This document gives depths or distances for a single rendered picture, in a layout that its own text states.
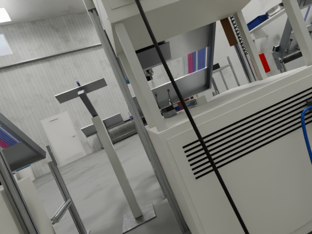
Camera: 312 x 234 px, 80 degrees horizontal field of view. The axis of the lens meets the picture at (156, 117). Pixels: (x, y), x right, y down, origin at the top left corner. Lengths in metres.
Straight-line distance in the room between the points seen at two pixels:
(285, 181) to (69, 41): 10.00
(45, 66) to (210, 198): 9.52
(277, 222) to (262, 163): 0.22
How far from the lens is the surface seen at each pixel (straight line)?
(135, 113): 1.01
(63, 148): 9.14
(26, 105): 9.55
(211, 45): 1.46
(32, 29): 10.63
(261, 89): 0.76
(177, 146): 0.62
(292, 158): 0.85
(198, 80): 1.61
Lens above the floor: 0.69
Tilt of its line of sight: 2 degrees down
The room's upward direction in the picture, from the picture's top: 23 degrees counter-clockwise
